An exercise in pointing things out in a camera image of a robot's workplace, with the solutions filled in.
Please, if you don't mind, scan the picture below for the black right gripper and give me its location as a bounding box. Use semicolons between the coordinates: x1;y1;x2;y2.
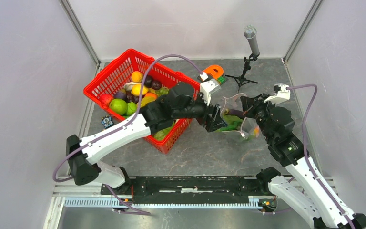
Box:
240;93;276;142

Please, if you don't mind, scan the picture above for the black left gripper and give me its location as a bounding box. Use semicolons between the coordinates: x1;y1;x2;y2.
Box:
173;92;228;133

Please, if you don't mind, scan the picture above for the purple toy eggplant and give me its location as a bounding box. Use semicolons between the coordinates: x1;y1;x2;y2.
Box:
223;108;245;119

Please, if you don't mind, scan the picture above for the green toy leafy vegetable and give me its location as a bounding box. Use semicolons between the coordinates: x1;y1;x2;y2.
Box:
220;115;255;141

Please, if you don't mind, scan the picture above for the clear dotted zip bag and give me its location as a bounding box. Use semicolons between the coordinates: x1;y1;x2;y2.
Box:
217;93;260;142

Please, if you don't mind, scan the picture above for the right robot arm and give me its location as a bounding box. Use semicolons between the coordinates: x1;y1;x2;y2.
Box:
240;94;366;229

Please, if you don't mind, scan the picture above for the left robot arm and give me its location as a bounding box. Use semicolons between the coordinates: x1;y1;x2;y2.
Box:
66;81;226;194

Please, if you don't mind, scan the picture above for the orange letter e block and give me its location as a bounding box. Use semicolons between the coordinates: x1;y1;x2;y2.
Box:
203;64;226;84

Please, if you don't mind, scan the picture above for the black microphone tripod stand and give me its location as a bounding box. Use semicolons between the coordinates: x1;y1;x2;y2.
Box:
225;53;259;92

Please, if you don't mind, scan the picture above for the green toy grape bunch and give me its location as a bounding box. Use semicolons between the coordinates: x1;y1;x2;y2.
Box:
156;87;169;96

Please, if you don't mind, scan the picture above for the dark red passion fruit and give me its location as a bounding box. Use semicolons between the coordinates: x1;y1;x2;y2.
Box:
151;80;162;90

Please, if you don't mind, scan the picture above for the yellow toy starfruit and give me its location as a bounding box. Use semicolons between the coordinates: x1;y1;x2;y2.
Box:
137;97;156;108

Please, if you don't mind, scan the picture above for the dark avocado toy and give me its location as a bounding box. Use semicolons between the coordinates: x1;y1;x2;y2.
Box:
142;75;153;88

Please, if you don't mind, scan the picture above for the light green toy cabbage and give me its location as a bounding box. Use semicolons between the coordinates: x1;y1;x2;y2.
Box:
125;102;137;116

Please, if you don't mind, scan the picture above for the yellow toy lemon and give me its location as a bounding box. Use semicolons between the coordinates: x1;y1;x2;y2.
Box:
131;83;149;97

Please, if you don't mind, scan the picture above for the orange yellow round fruit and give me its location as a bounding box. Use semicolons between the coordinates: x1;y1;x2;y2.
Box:
131;71;143;83

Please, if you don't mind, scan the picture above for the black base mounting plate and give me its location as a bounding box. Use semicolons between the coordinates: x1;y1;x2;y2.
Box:
114;176;272;204

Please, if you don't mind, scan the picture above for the white toy garlic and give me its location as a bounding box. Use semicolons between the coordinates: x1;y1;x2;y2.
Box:
123;82;140;91

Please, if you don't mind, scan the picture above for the purple toy fig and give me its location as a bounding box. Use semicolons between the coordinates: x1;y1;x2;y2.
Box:
113;89;127;101

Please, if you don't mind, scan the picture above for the green toy apple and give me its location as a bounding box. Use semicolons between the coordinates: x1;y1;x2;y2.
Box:
109;99;128;116

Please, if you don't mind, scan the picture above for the grey microphone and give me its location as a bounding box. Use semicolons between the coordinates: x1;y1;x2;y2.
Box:
244;25;260;57

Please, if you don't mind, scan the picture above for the small cartoon owl paddle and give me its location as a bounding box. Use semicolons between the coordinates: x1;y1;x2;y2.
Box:
101;115;115;129

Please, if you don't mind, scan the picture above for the red plastic shopping basket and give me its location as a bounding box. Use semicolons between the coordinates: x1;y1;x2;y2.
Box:
83;49;200;154

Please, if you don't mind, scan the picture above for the red strawberry toy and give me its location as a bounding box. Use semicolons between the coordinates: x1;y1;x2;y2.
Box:
99;94;114;108

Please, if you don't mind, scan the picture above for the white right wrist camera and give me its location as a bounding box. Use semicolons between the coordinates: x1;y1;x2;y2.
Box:
263;83;291;105

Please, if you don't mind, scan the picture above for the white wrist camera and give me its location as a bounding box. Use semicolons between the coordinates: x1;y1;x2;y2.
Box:
199;72;221;105
263;83;291;105

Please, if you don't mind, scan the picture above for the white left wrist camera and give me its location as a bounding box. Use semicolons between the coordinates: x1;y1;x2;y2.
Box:
199;72;221;105

